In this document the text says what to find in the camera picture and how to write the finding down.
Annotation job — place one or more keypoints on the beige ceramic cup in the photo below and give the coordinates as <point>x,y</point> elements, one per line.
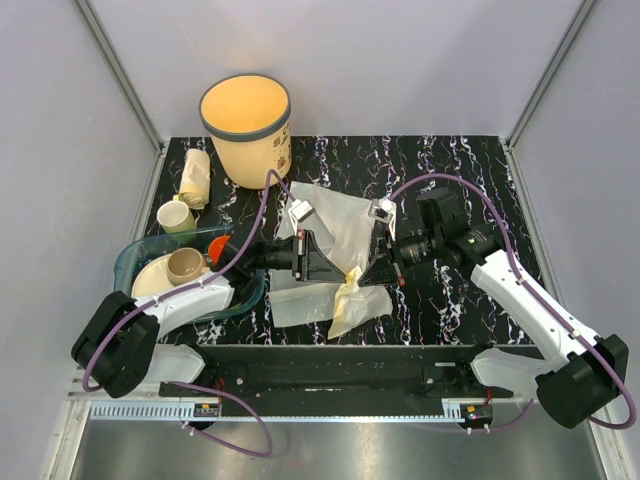
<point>185,265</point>

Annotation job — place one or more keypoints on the cream pink floral plate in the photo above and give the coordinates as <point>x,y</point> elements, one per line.
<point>152,279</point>

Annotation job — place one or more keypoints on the aluminium front rail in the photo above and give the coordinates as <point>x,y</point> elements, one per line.
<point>168,402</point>

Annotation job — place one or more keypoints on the detached white trash bag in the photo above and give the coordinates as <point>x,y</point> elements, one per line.
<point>343,230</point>

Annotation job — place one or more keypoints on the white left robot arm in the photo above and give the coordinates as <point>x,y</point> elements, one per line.
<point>118,347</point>

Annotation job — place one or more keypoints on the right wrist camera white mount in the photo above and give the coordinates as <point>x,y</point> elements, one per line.
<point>384,210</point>

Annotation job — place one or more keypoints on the light green mug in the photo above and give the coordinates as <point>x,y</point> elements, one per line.
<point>175,217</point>

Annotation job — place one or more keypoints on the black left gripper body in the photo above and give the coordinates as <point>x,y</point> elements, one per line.
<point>284,255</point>

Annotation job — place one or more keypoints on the orange black mug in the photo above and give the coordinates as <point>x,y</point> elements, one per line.
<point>216,248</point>

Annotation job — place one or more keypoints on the white trash bag roll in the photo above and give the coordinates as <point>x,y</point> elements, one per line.
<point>194,188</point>

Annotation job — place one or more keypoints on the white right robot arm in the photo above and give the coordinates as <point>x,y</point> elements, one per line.
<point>579,372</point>

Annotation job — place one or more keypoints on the clear blue plastic tub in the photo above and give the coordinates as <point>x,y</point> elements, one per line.
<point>135,255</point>

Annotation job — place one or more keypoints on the yellow trash bin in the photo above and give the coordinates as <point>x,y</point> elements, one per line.
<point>248,119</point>

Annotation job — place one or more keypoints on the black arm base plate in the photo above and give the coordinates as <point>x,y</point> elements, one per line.
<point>437,371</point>

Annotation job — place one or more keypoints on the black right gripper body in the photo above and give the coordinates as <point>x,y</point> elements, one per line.
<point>409,251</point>

